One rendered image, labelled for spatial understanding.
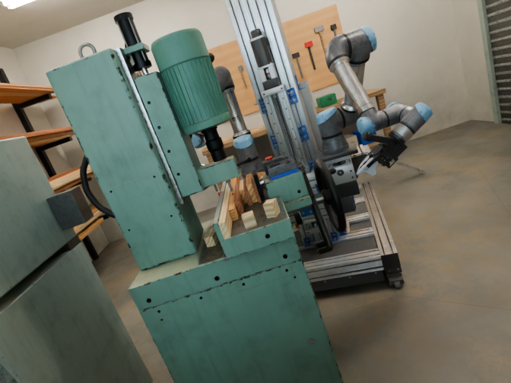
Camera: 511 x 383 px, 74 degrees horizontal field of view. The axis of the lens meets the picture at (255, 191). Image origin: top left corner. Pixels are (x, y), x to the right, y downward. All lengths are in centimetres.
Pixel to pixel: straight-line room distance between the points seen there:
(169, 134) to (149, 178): 16
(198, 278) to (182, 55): 71
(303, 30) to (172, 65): 362
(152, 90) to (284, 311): 86
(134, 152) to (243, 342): 74
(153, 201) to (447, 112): 464
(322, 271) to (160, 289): 110
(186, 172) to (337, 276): 119
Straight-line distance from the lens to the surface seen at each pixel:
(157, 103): 119
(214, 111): 116
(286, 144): 205
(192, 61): 117
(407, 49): 510
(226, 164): 121
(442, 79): 530
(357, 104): 152
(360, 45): 168
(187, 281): 117
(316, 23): 474
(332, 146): 190
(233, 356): 133
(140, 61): 125
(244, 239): 98
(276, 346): 131
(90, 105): 121
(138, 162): 118
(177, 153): 119
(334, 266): 202
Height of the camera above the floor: 125
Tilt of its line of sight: 15 degrees down
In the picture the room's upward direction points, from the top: 19 degrees counter-clockwise
